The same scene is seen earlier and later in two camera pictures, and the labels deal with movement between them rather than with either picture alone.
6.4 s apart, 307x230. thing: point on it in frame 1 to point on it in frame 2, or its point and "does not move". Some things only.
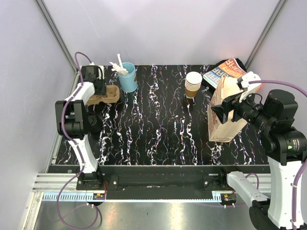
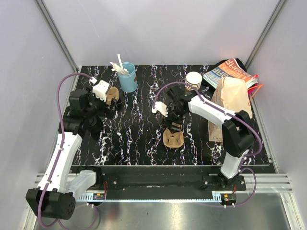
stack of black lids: x=94 y=123 does not move
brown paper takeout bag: x=227 y=87 does not move
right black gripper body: x=254 y=114 to x=174 y=114
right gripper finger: x=222 y=110 to x=174 y=129
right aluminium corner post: x=265 y=33 does not move
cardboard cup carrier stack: x=112 y=96 does not move
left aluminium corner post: x=58 y=34 does not move
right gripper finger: x=226 y=104 to x=169 y=127
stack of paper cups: x=193 y=83 does not move
